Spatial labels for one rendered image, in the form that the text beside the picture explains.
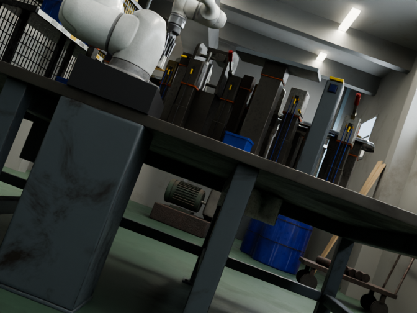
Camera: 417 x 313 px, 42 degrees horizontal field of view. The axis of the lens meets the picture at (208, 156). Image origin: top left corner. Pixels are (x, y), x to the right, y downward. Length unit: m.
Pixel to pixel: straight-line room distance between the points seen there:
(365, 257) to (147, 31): 5.74
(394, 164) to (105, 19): 5.84
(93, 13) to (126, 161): 0.55
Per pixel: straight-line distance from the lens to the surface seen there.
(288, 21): 9.14
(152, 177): 10.59
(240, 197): 1.83
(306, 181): 1.82
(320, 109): 2.26
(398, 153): 7.44
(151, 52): 1.96
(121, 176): 1.80
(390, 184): 7.37
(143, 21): 1.98
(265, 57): 2.32
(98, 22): 1.99
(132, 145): 1.81
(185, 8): 2.93
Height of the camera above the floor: 0.50
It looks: 5 degrees up
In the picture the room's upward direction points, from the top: 21 degrees clockwise
